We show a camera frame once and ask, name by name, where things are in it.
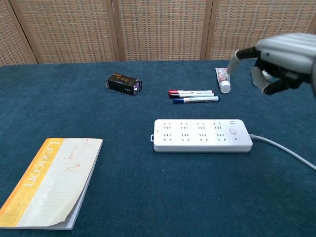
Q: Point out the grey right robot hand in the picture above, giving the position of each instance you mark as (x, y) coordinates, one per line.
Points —
(286, 54)

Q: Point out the white power strip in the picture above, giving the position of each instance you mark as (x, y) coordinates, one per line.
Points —
(202, 138)

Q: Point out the white cap cream tube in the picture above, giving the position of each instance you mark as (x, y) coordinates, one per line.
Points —
(224, 80)

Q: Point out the blue cap whiteboard marker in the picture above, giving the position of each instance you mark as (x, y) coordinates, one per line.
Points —
(197, 99)

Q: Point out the black cap whiteboard marker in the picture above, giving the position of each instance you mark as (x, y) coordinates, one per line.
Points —
(195, 95)

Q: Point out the red cap whiteboard marker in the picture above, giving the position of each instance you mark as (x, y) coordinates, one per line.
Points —
(192, 91)

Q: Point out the woven rattan folding screen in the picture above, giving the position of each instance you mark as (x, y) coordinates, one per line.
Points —
(158, 29)

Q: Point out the black rectangular carton box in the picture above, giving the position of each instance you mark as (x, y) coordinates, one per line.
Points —
(123, 84)

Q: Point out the teal blue table cloth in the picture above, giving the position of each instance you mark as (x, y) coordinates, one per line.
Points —
(128, 187)

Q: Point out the yellow white Lexicon notebook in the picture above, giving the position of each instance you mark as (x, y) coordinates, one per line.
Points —
(49, 187)

